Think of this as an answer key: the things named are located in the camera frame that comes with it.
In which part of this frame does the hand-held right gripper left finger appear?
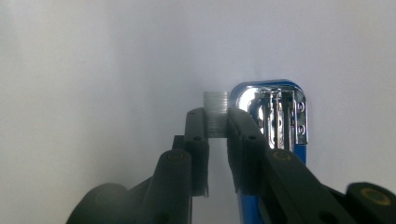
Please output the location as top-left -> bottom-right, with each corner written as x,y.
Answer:
172,107 -> 210,198

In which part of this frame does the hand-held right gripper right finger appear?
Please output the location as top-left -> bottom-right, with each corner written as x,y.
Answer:
225,107 -> 271,196

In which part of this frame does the blue stapler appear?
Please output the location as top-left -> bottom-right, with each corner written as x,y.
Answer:
228,79 -> 309,224

